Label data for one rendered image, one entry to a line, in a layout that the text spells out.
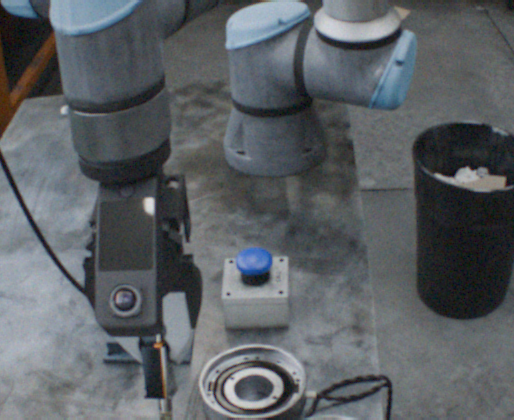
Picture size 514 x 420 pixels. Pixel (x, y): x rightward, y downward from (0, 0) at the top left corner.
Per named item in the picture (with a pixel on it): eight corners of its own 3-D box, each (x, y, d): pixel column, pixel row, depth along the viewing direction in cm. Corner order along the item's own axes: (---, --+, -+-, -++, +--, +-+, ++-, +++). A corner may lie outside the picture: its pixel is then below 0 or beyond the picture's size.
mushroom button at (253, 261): (274, 302, 89) (272, 266, 86) (237, 303, 89) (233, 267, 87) (275, 279, 93) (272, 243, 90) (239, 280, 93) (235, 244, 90)
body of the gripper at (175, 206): (196, 233, 69) (180, 105, 62) (188, 299, 62) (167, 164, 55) (110, 236, 69) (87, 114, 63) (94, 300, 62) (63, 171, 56)
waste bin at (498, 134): (526, 322, 197) (551, 189, 173) (410, 334, 200) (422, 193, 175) (504, 246, 226) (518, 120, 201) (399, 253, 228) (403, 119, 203)
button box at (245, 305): (289, 327, 89) (288, 293, 87) (225, 328, 90) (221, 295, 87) (290, 281, 96) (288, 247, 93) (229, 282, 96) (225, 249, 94)
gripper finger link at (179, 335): (211, 324, 73) (189, 243, 68) (207, 370, 68) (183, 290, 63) (178, 327, 73) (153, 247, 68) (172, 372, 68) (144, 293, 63)
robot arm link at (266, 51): (252, 69, 122) (245, -10, 114) (335, 81, 117) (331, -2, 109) (215, 102, 113) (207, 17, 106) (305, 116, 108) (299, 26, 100)
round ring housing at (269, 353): (198, 440, 76) (192, 415, 73) (210, 370, 84) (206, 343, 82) (304, 443, 75) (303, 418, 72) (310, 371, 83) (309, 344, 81)
